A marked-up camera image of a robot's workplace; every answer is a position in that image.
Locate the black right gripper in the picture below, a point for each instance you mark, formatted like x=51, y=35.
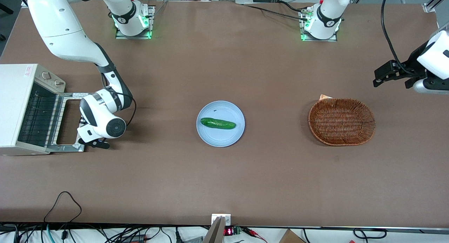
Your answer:
x=81, y=118

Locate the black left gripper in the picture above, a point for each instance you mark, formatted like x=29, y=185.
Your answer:
x=413, y=64

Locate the grey glass oven door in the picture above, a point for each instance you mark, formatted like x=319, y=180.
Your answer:
x=66, y=148

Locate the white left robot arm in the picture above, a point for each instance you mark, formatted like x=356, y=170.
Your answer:
x=326, y=15

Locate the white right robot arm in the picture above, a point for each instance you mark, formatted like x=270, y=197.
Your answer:
x=59, y=25

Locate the silver oven knob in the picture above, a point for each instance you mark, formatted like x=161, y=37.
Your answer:
x=46, y=75
x=59, y=83

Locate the white toaster oven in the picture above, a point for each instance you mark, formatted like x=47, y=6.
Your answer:
x=10, y=106

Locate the brown wicker basket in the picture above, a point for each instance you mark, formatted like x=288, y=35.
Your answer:
x=342, y=122

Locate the beige paper tag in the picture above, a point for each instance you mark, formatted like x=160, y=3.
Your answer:
x=324, y=96

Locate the black power adapter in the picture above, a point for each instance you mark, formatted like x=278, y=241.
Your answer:
x=133, y=238

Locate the green cucumber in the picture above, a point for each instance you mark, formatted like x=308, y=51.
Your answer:
x=217, y=123

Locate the light blue plate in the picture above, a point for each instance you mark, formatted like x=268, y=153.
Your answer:
x=221, y=137

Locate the red digit display module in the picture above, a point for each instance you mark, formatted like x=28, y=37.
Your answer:
x=228, y=231

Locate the red clip leads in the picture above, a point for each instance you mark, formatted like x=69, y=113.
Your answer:
x=254, y=232

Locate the brown cardboard box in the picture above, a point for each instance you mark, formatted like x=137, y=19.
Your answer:
x=291, y=237

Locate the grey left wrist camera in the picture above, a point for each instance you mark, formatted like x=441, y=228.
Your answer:
x=431, y=87

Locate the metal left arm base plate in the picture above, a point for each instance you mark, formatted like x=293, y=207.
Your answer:
x=302, y=29

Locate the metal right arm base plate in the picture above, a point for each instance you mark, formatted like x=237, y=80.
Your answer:
x=151, y=22

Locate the grey camera support bar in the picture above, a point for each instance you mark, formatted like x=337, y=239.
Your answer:
x=214, y=234

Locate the white metal bracket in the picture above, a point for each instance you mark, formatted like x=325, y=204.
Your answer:
x=227, y=220

